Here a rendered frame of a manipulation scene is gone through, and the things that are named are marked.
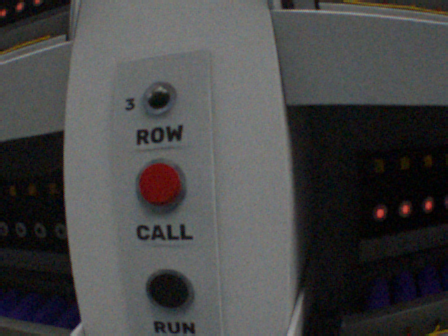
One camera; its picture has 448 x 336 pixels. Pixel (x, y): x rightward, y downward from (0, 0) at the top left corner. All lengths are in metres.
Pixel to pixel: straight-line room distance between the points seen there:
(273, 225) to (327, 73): 0.07
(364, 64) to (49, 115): 0.15
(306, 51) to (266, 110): 0.03
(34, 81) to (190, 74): 0.09
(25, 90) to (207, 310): 0.14
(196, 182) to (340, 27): 0.09
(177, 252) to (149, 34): 0.09
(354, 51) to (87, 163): 0.12
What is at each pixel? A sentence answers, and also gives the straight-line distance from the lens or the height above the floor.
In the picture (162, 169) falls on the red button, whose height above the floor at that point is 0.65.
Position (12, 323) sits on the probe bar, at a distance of 0.43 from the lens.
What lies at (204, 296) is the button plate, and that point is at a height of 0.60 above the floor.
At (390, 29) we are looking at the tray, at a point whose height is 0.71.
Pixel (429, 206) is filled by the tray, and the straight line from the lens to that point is 0.50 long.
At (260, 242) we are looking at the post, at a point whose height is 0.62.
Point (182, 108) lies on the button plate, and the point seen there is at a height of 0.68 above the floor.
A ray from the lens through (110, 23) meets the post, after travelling 0.36.
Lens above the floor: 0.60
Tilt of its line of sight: 9 degrees up
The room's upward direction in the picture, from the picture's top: 3 degrees counter-clockwise
